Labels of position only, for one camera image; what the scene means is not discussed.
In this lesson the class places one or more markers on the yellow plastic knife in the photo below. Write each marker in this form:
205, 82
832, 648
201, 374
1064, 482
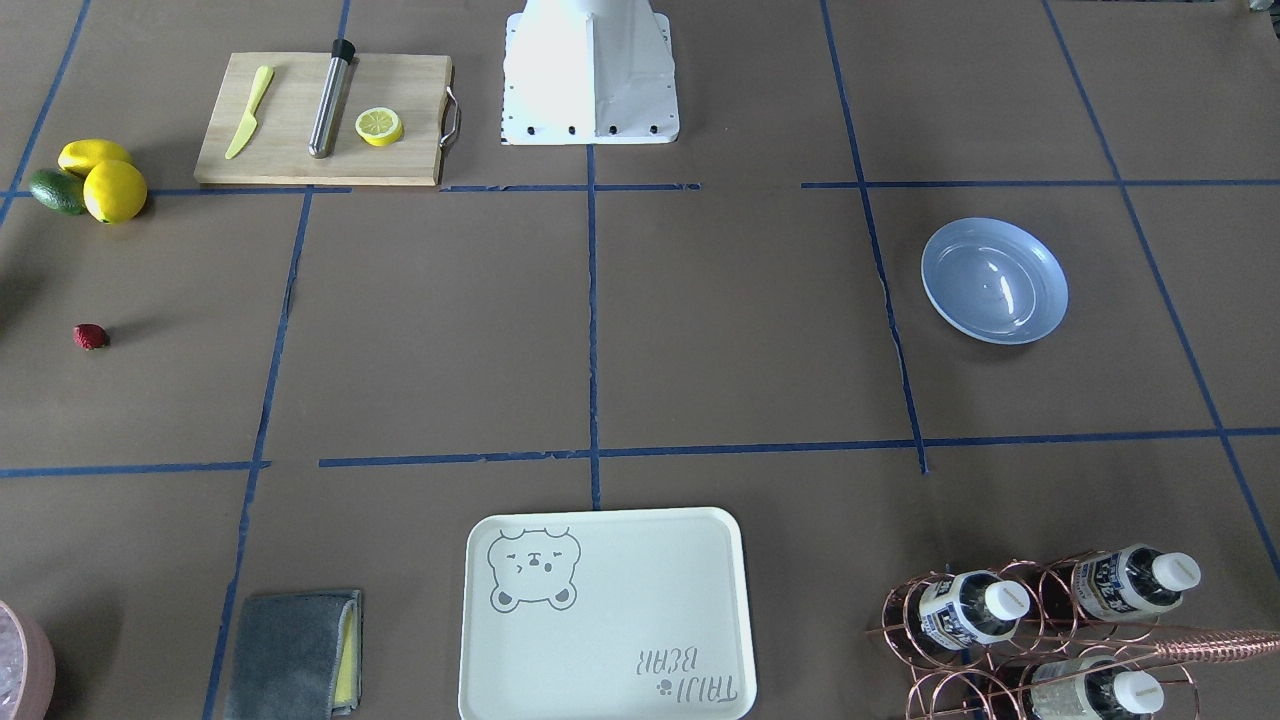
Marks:
248, 123

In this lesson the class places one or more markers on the yellow lemon upper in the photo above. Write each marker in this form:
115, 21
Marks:
81, 156

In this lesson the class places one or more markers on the yellow lemon lower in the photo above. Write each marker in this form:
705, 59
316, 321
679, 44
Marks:
114, 192

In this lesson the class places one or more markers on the copper wire bottle rack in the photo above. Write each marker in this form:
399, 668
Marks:
951, 686

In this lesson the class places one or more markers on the grey folded cloth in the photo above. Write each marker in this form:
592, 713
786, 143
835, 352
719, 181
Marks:
298, 656

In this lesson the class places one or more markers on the pink ice bowl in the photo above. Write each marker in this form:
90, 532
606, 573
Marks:
29, 666

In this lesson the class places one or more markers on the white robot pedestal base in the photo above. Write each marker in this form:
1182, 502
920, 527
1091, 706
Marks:
588, 73

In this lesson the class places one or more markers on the steel rod black cap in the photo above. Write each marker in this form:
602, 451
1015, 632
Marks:
324, 132

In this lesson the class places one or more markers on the yellow lemon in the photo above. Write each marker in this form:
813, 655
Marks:
81, 156
114, 192

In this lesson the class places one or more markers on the drink bottle bottom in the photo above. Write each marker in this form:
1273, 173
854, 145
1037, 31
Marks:
1088, 687

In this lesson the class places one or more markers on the red strawberry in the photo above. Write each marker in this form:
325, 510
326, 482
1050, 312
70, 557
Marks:
91, 336

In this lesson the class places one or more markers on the drink bottle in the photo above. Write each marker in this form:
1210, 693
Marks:
955, 613
1136, 583
1088, 687

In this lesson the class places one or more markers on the cream bear tray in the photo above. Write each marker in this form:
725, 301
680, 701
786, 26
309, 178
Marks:
624, 614

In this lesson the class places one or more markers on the blue plate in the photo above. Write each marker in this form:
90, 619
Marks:
994, 282

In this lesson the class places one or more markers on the lemon half slice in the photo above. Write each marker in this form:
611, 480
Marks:
379, 127

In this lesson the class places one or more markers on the wooden cutting board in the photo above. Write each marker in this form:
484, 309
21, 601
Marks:
415, 86

